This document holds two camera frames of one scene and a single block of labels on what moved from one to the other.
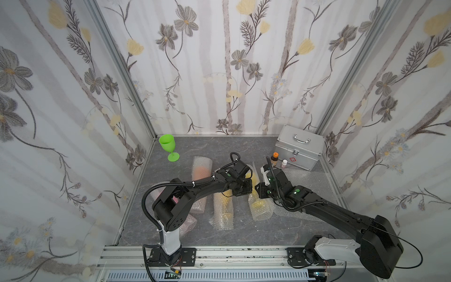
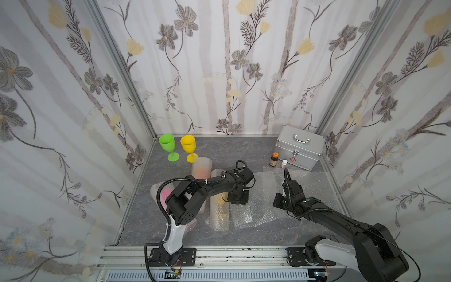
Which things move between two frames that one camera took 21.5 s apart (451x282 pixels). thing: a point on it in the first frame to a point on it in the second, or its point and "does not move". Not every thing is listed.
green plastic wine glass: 167,141 does not move
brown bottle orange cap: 274,158 does not move
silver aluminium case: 299,147 does not move
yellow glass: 261,208 to 189,144
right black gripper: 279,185 to 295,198
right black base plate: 296,257 does not move
